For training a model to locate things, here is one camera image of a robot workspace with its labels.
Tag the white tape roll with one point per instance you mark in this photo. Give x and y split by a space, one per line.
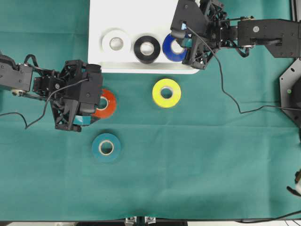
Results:
116 41

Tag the yellow tape roll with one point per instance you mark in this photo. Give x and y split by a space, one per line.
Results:
166 93

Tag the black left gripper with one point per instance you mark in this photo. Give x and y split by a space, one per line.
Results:
60 89

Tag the blue tape roll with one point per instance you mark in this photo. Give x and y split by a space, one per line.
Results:
172 50

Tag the black tape roll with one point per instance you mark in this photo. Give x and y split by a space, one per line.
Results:
147 49

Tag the red tape roll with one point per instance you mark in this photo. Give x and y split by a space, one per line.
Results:
110 108

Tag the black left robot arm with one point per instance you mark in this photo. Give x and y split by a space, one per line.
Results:
19 78

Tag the green table cloth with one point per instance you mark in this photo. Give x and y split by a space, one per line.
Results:
223 152

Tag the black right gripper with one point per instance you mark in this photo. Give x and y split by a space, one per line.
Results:
201 47

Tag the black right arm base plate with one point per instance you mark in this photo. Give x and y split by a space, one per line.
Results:
290 91

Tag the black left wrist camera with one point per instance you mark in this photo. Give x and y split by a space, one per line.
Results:
90 90

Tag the white plastic case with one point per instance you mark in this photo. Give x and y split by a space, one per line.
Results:
137 18

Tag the silver table clamps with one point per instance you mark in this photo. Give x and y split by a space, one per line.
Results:
140 221

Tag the green tape roll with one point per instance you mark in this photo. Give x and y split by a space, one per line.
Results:
106 148

